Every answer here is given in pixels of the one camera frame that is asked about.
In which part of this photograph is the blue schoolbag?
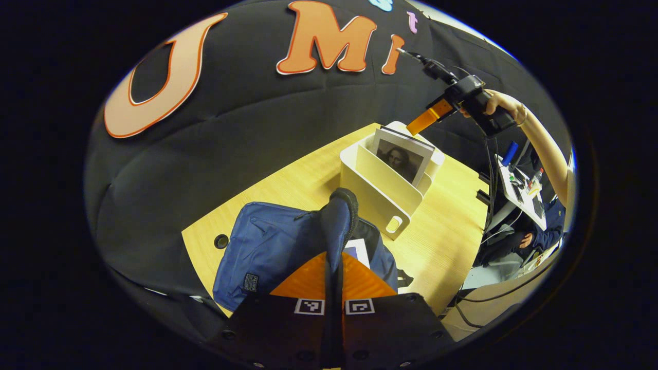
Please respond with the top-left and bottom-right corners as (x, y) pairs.
(212, 188), (414, 312)

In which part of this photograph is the white side desk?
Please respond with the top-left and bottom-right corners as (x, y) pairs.
(495, 154), (548, 232)

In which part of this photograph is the black backdrop cloth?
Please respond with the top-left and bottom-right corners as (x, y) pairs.
(85, 0), (574, 329)

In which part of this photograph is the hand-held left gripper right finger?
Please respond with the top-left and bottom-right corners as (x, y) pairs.
(334, 251), (455, 370)

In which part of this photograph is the white cover book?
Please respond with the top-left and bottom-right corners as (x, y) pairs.
(371, 126), (436, 187)

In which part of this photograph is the white bookshelf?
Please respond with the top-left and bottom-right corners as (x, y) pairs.
(339, 121), (446, 241)

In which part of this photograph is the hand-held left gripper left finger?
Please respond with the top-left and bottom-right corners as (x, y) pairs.
(208, 251), (332, 370)

